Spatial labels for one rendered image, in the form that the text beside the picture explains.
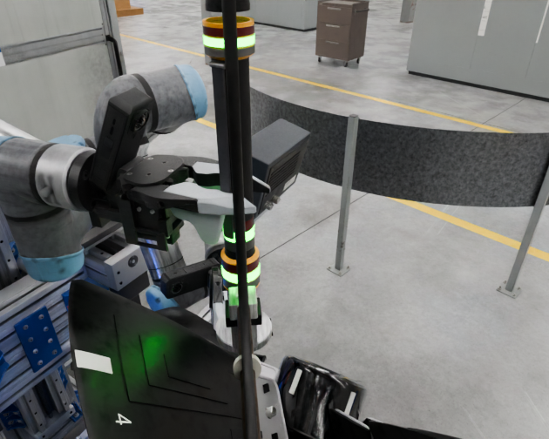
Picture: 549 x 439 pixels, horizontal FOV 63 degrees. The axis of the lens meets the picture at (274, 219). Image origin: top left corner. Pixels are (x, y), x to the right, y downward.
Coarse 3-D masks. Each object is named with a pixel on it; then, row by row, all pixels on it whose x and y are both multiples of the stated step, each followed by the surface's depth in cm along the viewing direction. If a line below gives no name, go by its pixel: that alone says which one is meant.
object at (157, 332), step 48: (96, 288) 44; (96, 336) 38; (144, 336) 43; (192, 336) 49; (96, 384) 34; (144, 384) 38; (192, 384) 43; (240, 384) 50; (96, 432) 31; (144, 432) 35; (192, 432) 40; (240, 432) 45
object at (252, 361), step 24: (240, 120) 33; (240, 144) 34; (240, 168) 35; (240, 192) 36; (240, 216) 37; (240, 240) 38; (240, 264) 39; (240, 288) 40; (240, 312) 40; (240, 360) 40
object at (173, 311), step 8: (160, 312) 80; (168, 312) 80; (176, 312) 80; (184, 312) 80; (176, 320) 77; (184, 320) 77; (192, 320) 77; (200, 320) 77; (192, 328) 74; (200, 328) 74; (208, 328) 73; (208, 336) 71; (216, 344) 69; (232, 352) 67; (72, 368) 65
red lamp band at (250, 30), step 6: (204, 30) 37; (210, 30) 36; (216, 30) 36; (222, 30) 36; (240, 30) 36; (246, 30) 36; (252, 30) 37; (210, 36) 37; (216, 36) 36; (222, 36) 36; (240, 36) 36
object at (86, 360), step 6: (78, 354) 35; (84, 354) 36; (90, 354) 36; (78, 360) 35; (84, 360) 35; (90, 360) 36; (96, 360) 36; (102, 360) 37; (108, 360) 37; (78, 366) 34; (84, 366) 35; (90, 366) 35; (96, 366) 36; (102, 366) 36; (108, 366) 37; (108, 372) 36
